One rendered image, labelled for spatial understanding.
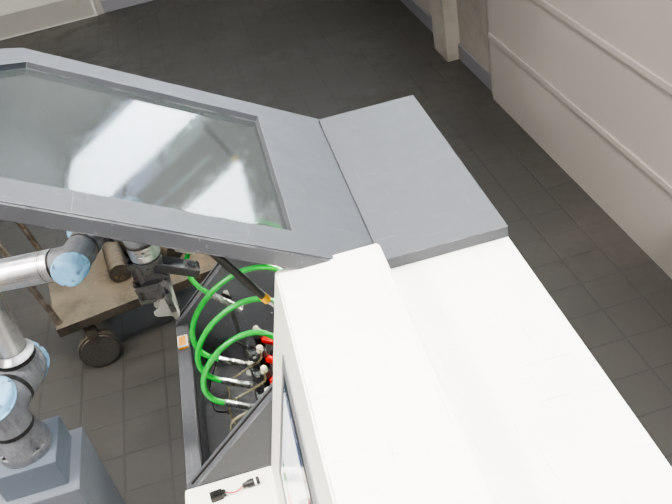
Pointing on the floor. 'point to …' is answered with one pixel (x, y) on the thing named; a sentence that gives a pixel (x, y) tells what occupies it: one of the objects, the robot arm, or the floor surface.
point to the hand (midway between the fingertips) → (178, 314)
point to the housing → (491, 322)
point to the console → (367, 390)
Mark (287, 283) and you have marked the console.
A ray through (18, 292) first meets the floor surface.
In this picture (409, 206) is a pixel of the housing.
